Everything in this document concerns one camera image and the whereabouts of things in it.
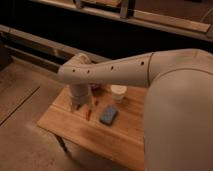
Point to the blue sponge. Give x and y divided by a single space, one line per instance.
108 115

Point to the wooden table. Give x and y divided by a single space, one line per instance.
122 142

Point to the metal table leg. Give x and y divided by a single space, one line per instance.
62 143

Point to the dark red ceramic bowl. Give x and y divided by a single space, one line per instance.
97 89

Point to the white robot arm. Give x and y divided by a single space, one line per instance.
178 108

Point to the white cup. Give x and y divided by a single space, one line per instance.
118 92

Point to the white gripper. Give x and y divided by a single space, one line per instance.
80 94

